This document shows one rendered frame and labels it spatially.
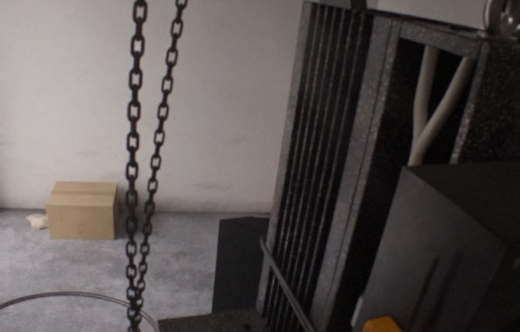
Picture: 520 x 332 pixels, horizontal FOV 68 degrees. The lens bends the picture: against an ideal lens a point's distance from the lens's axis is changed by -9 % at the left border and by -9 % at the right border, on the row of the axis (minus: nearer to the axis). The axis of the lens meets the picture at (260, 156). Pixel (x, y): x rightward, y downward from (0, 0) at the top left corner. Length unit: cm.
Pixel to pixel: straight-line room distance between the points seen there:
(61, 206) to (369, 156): 236
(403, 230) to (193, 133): 253
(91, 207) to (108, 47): 100
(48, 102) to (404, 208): 266
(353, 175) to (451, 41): 24
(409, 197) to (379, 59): 22
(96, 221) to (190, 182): 73
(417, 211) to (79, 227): 255
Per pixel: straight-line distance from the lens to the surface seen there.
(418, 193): 39
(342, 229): 64
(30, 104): 294
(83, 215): 276
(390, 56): 54
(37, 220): 308
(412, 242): 40
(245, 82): 281
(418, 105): 53
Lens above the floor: 163
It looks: 23 degrees down
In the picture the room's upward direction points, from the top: 8 degrees clockwise
